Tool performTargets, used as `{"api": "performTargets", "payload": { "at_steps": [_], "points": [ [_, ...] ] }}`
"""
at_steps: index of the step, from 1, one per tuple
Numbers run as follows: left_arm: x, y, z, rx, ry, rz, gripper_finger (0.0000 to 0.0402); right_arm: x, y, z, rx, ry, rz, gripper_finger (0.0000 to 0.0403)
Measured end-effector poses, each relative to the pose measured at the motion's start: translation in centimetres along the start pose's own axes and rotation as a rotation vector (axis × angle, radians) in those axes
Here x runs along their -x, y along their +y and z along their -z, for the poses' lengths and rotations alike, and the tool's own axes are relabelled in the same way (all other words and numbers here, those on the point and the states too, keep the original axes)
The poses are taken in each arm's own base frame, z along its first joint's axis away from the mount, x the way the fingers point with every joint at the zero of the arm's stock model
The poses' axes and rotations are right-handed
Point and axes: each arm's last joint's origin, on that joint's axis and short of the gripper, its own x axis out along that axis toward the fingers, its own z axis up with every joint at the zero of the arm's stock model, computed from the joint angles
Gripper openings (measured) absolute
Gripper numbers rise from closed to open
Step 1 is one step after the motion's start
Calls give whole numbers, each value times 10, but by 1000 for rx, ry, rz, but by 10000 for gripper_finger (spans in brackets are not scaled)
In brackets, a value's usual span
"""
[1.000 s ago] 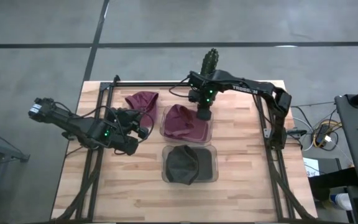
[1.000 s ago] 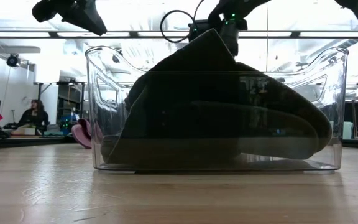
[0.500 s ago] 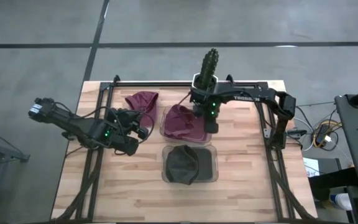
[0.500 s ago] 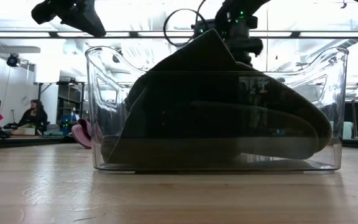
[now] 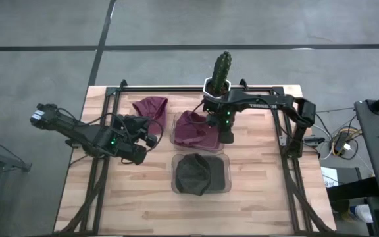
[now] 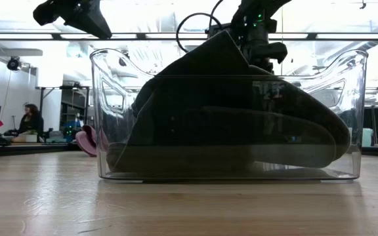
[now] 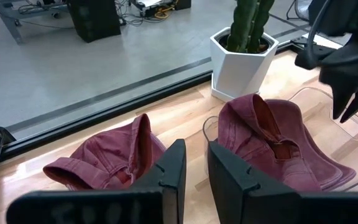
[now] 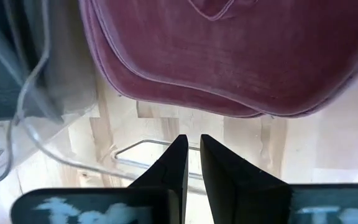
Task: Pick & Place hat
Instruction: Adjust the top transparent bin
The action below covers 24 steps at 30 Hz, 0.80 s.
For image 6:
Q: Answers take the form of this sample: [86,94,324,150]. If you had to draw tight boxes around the black overhead frame beam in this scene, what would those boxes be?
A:
[0,31,378,42]

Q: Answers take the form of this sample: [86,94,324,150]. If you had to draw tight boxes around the black framed background table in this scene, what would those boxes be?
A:
[35,85,93,115]

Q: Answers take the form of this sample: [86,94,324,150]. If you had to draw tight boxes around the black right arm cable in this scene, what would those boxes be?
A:
[175,0,225,54]

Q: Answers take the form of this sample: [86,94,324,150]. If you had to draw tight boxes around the person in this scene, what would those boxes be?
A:
[17,103,45,136]

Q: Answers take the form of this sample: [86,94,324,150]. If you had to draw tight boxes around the pale green chair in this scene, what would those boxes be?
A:
[362,128,373,148]

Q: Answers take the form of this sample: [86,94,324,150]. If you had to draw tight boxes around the black table edge rail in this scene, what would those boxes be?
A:
[0,143,378,159]

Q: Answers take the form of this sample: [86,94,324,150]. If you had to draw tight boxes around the teal desk equipment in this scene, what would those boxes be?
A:
[46,119,78,144]

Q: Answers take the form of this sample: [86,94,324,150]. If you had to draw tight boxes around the clear plastic storage bin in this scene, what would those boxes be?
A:
[89,48,369,181]

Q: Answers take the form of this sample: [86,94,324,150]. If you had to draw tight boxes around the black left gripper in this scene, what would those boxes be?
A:
[32,0,114,40]

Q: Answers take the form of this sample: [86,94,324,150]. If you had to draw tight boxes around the dark green baseball cap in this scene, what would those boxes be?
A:
[106,30,352,174]

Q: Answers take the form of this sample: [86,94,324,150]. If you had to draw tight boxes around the beige cardboard box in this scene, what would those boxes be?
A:
[11,132,39,144]

